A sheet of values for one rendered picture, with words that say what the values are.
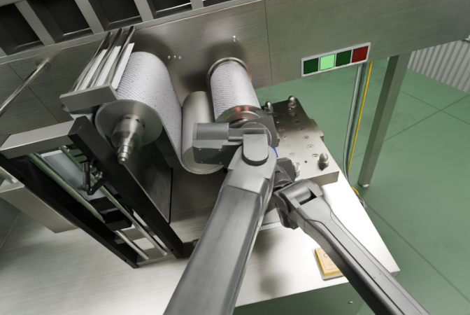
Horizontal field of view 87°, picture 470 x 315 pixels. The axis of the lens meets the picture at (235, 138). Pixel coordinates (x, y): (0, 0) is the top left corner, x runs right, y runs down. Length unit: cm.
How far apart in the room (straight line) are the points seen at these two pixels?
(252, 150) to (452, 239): 180
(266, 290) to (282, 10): 81
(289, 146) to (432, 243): 131
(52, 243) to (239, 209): 96
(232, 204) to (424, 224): 181
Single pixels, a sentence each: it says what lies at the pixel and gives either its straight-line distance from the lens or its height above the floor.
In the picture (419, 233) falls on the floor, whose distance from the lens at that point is 200.
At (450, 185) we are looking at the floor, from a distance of 229.
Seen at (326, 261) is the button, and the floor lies 92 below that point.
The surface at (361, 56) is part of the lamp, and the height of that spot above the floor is 118.
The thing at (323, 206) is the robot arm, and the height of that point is 122.
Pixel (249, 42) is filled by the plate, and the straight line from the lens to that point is 88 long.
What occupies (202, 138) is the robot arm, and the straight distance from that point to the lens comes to 40.
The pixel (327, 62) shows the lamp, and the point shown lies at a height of 118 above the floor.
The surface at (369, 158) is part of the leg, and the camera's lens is 183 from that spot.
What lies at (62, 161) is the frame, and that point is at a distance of 60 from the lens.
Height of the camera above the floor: 167
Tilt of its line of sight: 43 degrees down
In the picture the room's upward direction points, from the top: 14 degrees counter-clockwise
